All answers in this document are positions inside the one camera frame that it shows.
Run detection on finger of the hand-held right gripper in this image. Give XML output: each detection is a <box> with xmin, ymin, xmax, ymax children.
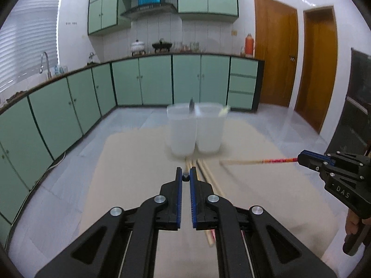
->
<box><xmin>319</xmin><ymin>151</ymin><xmax>366</xmax><ymax>181</ymax></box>
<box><xmin>298</xmin><ymin>150</ymin><xmax>334</xmax><ymax>172</ymax></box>

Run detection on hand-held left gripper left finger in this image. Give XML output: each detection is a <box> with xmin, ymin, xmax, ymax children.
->
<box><xmin>35</xmin><ymin>166</ymin><xmax>184</xmax><ymax>278</ymax></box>

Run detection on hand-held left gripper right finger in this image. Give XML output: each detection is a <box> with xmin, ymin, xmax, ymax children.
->
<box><xmin>189</xmin><ymin>167</ymin><xmax>338</xmax><ymax>278</ymax></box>

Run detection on white plastic utensil container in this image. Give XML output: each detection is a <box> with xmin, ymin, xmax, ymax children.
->
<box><xmin>167</xmin><ymin>102</ymin><xmax>199</xmax><ymax>157</ymax></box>
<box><xmin>195</xmin><ymin>102</ymin><xmax>228</xmax><ymax>153</ymax></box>

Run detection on person's right hand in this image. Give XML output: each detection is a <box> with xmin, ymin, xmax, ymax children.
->
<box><xmin>345</xmin><ymin>208</ymin><xmax>363</xmax><ymax>235</ymax></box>

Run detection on narrow brown wooden door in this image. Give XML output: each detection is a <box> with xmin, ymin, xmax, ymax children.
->
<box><xmin>294</xmin><ymin>5</ymin><xmax>339</xmax><ymax>134</ymax></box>

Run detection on wide brown wooden door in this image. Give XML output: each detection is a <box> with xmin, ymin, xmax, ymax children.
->
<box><xmin>253</xmin><ymin>0</ymin><xmax>299</xmax><ymax>107</ymax></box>

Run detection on green lower kitchen cabinets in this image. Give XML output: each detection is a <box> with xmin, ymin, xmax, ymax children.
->
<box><xmin>0</xmin><ymin>54</ymin><xmax>265</xmax><ymax>235</ymax></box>

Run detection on orange thermos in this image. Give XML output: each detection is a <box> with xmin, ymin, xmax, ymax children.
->
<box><xmin>245</xmin><ymin>33</ymin><xmax>255</xmax><ymax>57</ymax></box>

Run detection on row of glass jars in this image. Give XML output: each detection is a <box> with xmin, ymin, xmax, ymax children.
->
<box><xmin>174</xmin><ymin>42</ymin><xmax>208</xmax><ymax>53</ymax></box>

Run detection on black wok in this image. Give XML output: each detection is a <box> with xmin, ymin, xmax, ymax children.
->
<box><xmin>152</xmin><ymin>39</ymin><xmax>173</xmax><ymax>53</ymax></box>

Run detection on white lidded pot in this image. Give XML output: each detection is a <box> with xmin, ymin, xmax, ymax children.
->
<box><xmin>130</xmin><ymin>39</ymin><xmax>146</xmax><ymax>56</ymax></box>

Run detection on metal kitchen faucet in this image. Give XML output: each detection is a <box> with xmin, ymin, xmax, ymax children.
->
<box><xmin>40</xmin><ymin>51</ymin><xmax>53</xmax><ymax>79</ymax></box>

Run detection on black range hood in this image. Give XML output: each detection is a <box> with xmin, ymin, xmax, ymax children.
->
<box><xmin>120</xmin><ymin>3</ymin><xmax>178</xmax><ymax>21</ymax></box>

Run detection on dark items on counter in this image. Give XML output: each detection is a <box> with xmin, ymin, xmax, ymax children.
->
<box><xmin>6</xmin><ymin>91</ymin><xmax>26</xmax><ymax>102</ymax></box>

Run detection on white window blinds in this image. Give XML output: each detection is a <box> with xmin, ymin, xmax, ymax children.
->
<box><xmin>0</xmin><ymin>0</ymin><xmax>64</xmax><ymax>93</ymax></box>

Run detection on white floor cable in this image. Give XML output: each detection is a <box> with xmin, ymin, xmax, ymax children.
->
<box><xmin>29</xmin><ymin>151</ymin><xmax>66</xmax><ymax>192</ymax></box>

